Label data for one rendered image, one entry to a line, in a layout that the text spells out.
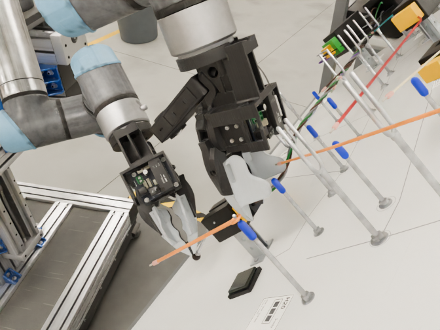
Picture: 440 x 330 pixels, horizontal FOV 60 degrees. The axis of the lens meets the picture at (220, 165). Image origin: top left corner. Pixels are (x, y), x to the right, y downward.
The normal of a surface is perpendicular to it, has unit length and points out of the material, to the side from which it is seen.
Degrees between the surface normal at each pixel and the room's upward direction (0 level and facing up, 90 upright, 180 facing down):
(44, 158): 0
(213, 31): 67
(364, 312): 50
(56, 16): 100
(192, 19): 72
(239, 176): 79
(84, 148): 0
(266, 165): 86
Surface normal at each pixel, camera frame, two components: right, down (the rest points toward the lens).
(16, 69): 0.39, -0.14
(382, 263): -0.66, -0.74
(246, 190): -0.46, 0.41
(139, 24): 0.27, 0.66
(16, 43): 0.67, -0.22
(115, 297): 0.00, -0.77
